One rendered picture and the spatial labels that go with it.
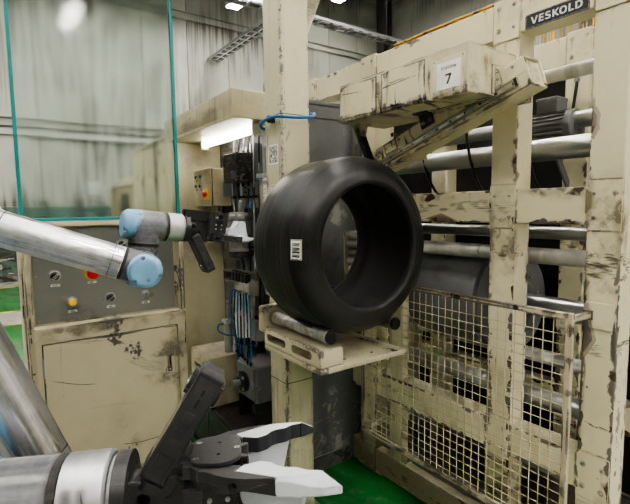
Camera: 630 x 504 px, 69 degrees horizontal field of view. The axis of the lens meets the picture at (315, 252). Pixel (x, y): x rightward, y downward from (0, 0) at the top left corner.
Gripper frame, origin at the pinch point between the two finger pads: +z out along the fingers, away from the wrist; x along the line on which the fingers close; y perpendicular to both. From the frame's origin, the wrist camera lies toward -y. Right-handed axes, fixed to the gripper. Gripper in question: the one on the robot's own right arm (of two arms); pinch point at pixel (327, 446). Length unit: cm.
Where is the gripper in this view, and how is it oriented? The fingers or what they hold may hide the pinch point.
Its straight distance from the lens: 50.3
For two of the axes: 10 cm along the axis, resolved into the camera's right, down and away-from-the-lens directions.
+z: 9.9, -0.3, 1.6
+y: 0.4, 10.0, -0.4
